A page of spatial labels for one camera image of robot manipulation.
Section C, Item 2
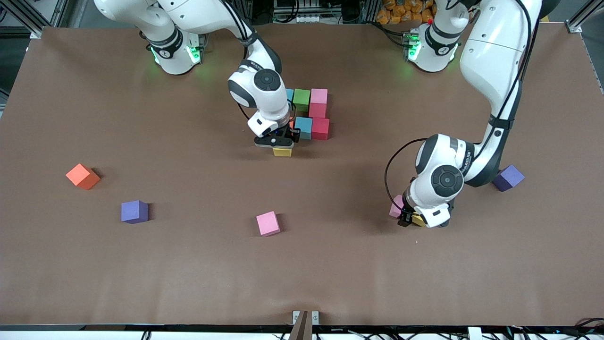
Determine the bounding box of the green foam cube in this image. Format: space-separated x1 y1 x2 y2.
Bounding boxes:
293 89 311 112

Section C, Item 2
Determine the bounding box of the purple foam cube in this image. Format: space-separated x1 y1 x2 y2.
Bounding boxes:
121 200 150 224
493 164 525 192

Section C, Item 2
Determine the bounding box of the background equipment rack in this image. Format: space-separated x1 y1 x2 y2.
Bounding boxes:
250 0 378 26

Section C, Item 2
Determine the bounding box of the small green-lit controller box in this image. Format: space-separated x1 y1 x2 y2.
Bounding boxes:
401 31 421 61

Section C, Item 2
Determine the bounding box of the bag of orange items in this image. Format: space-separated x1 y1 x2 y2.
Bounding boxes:
377 0 437 25

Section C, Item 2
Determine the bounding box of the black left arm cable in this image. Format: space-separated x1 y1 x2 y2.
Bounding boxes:
384 138 428 204

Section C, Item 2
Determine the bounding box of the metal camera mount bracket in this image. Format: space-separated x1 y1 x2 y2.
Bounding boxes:
292 310 320 340

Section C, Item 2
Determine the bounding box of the black cable bundle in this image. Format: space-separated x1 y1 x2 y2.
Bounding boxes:
491 317 604 340

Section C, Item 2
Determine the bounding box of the aluminium frame profile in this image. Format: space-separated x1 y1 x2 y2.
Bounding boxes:
0 0 71 39
566 0 604 34

